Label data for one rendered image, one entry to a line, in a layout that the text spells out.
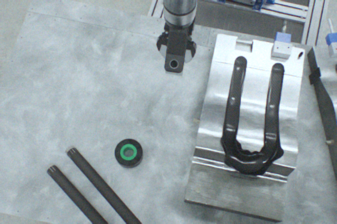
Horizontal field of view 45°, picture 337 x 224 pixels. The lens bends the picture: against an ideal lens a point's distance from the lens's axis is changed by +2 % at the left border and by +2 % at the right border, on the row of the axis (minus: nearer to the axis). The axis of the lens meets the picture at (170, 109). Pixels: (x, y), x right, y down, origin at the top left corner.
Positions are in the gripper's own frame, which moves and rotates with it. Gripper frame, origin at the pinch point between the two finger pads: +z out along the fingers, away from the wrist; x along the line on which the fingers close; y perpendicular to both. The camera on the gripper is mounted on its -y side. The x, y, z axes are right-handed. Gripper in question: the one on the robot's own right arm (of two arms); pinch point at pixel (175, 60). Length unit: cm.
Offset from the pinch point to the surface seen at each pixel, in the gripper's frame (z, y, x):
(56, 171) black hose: 11.9, -35.1, 26.3
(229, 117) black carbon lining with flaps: 4.6, -11.8, -17.6
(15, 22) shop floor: 95, 50, 99
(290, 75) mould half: 6.3, 5.0, -32.9
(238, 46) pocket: 8.8, 12.8, -16.9
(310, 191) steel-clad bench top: 15, -25, -44
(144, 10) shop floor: 95, 74, 32
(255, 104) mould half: 6.6, -5.8, -24.5
